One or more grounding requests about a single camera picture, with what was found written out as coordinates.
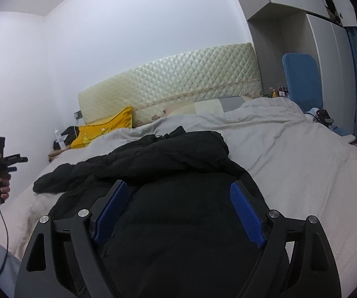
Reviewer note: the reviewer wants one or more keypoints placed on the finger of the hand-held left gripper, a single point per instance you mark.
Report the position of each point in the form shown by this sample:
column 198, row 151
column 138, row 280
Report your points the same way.
column 12, row 169
column 17, row 159

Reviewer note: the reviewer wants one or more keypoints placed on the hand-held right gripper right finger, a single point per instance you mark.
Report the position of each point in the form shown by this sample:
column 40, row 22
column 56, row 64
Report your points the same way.
column 246, row 214

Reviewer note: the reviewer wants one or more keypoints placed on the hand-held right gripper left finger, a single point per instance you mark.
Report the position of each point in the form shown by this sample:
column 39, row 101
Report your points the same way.
column 113, row 211

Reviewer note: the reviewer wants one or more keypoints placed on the black puffer jacket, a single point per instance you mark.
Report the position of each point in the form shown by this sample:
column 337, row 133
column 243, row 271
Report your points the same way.
column 172, row 167

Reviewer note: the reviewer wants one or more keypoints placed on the wooden nightstand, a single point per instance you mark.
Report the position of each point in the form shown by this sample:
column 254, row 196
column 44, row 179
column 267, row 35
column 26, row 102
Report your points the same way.
column 56, row 154

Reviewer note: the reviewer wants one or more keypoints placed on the white plastic bottle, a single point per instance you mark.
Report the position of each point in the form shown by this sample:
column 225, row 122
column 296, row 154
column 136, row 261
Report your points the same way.
column 60, row 139

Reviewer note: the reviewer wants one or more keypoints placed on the black bag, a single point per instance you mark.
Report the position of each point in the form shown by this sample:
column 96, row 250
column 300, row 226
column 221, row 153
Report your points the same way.
column 72, row 132

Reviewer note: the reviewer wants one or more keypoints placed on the grey bed blanket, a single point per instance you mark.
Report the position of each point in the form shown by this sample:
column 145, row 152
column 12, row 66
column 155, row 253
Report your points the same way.
column 290, row 161

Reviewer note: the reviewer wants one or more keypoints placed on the yellow crown pillow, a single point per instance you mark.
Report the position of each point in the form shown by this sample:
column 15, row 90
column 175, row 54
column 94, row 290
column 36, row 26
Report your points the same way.
column 104, row 128

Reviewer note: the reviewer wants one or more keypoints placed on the grey patchwork pillow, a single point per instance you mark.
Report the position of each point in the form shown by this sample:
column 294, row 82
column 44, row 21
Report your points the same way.
column 209, row 105

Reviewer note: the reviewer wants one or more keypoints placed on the black device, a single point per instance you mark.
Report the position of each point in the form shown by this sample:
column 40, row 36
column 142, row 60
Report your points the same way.
column 324, row 117

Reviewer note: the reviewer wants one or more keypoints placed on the group of small bottles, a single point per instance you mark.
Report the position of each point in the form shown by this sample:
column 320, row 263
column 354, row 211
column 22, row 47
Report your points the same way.
column 279, row 92

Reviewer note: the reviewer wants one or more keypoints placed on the blue chair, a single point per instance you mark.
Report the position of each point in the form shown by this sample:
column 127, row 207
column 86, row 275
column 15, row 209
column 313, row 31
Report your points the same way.
column 301, row 77

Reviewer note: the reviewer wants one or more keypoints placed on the quilted cream headboard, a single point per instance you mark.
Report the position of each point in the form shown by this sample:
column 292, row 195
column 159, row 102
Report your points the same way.
column 181, row 77

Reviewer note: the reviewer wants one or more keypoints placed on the wall outlet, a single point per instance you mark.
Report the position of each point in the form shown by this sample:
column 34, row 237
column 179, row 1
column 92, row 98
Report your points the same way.
column 78, row 115

